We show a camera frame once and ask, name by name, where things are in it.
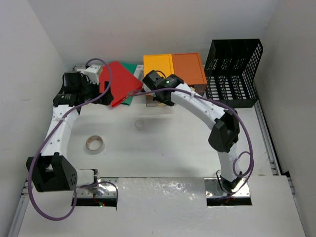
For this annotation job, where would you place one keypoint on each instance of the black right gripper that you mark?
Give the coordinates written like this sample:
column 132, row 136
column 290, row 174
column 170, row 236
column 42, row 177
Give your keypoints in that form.
column 149, row 79

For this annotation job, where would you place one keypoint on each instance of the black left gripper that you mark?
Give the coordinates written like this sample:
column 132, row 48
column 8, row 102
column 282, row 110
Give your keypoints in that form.
column 98, row 90

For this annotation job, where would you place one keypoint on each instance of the red folder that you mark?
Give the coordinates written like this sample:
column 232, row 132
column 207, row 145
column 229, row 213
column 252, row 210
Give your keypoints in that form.
column 116, row 94

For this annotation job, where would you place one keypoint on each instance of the small clear tape roll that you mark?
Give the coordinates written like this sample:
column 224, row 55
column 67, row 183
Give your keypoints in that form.
column 139, row 124

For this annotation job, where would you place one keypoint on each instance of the large clear tape roll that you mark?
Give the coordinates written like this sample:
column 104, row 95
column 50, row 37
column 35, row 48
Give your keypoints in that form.
column 95, row 145

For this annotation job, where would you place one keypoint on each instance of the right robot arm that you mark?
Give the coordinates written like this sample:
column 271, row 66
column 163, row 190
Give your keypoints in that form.
column 223, row 124

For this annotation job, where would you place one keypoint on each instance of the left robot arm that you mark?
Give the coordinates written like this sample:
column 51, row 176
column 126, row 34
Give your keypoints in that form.
column 52, row 171

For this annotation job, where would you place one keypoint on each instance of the yellow drawer box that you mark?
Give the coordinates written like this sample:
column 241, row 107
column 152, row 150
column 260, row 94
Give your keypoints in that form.
column 162, row 63

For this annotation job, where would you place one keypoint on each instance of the green folder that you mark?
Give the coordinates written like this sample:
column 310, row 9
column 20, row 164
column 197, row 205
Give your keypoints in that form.
column 130, row 80

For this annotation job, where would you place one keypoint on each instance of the orange drawer box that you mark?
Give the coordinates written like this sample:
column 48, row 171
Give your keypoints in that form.
column 188, row 66

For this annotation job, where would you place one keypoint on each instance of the black mesh file rack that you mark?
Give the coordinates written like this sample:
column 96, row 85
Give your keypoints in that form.
column 230, row 70

